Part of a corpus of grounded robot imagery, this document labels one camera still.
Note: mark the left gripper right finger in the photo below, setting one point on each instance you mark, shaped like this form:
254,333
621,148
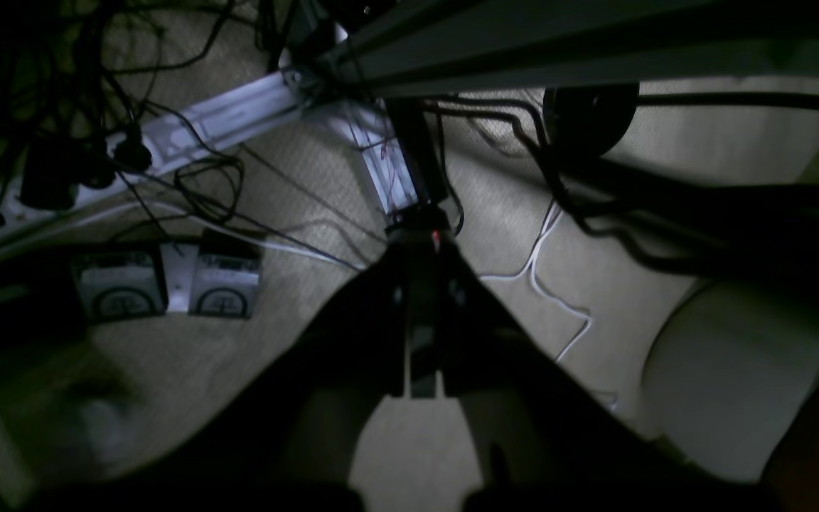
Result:
543,442

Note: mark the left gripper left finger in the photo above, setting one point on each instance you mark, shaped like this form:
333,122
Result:
287,442

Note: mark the black caster wheel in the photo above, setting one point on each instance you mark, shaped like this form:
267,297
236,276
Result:
587,122

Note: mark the aluminium frame rail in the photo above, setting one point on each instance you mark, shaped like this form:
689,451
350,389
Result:
60,177

